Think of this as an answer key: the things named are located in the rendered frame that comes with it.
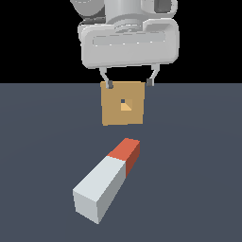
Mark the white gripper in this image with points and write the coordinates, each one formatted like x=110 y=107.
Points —
x=129 y=47

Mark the tan box with square hole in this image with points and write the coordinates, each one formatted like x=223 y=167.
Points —
x=123 y=104

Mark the white peg with red end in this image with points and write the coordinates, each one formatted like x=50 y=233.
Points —
x=104 y=182

